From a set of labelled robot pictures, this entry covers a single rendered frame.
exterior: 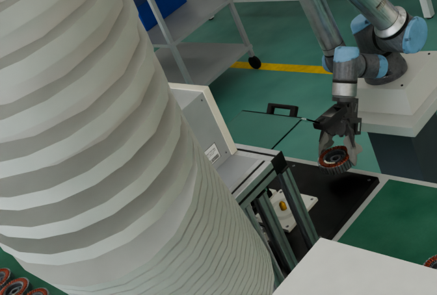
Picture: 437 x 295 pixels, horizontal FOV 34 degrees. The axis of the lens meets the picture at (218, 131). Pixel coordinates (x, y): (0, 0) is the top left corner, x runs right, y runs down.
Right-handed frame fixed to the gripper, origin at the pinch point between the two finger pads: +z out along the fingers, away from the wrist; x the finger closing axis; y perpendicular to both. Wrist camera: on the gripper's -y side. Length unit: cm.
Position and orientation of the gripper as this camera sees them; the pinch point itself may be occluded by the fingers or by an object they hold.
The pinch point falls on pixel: (335, 162)
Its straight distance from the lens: 224.4
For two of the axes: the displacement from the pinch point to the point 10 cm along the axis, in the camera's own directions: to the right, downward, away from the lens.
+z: -0.4, 9.9, 1.1
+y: 7.4, -0.4, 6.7
